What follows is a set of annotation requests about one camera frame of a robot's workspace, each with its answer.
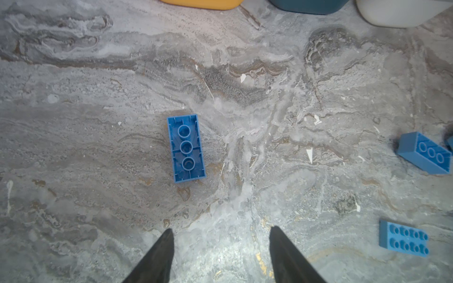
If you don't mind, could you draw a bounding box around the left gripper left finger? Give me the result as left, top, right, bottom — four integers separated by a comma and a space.
122, 228, 175, 283

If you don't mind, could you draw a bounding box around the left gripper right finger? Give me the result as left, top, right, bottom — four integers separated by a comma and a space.
269, 226, 326, 283

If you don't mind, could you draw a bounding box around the blue lego brick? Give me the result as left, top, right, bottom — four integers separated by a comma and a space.
397, 132, 452, 175
445, 136, 453, 152
379, 219, 429, 257
167, 114, 206, 183

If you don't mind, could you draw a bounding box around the teal plastic bin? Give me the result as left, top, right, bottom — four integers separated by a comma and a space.
270, 0, 349, 15

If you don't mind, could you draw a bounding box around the yellow plastic bin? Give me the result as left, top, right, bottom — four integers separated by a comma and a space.
161, 0, 243, 11

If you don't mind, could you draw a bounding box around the white plastic bin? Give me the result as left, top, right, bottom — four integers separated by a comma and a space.
356, 0, 453, 28

